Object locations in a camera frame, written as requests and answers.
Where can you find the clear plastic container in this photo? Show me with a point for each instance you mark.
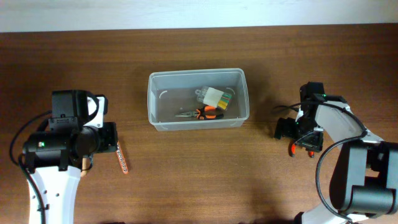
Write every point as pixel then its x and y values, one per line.
pixel 170 94

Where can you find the orange socket rail strip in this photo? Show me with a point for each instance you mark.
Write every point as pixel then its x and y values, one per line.
pixel 121 159

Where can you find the pack of coloured bits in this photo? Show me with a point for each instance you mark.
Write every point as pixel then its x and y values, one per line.
pixel 214 97

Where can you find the orange scraper wooden handle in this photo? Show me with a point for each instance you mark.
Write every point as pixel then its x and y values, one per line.
pixel 85 165

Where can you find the orange black needle-nose pliers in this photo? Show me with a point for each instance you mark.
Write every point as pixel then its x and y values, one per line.
pixel 204 113

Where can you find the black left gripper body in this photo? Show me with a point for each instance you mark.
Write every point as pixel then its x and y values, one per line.
pixel 108 139

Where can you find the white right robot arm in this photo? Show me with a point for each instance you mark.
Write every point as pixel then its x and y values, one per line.
pixel 364 181

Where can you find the small red cutting pliers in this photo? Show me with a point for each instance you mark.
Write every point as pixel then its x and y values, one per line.
pixel 293 146

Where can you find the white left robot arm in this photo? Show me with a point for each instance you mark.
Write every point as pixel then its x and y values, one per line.
pixel 52 158

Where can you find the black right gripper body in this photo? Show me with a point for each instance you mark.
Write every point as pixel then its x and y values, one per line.
pixel 310 139

